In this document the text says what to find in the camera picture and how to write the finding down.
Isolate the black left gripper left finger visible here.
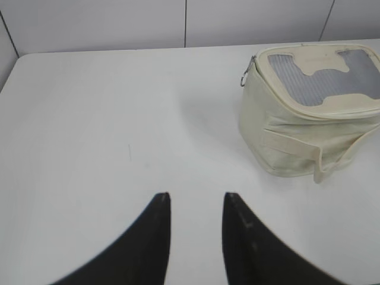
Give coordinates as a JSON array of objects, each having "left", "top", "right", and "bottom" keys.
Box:
[{"left": 55, "top": 192, "right": 171, "bottom": 284}]

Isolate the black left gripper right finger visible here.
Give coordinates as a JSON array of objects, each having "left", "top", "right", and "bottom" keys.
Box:
[{"left": 223, "top": 192, "right": 338, "bottom": 284}]

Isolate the cream zippered bag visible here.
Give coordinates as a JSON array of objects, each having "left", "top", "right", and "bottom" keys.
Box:
[{"left": 239, "top": 44, "right": 379, "bottom": 183}]

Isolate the silver ring zipper pull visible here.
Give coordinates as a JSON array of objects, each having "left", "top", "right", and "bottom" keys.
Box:
[{"left": 240, "top": 55, "right": 256, "bottom": 87}]

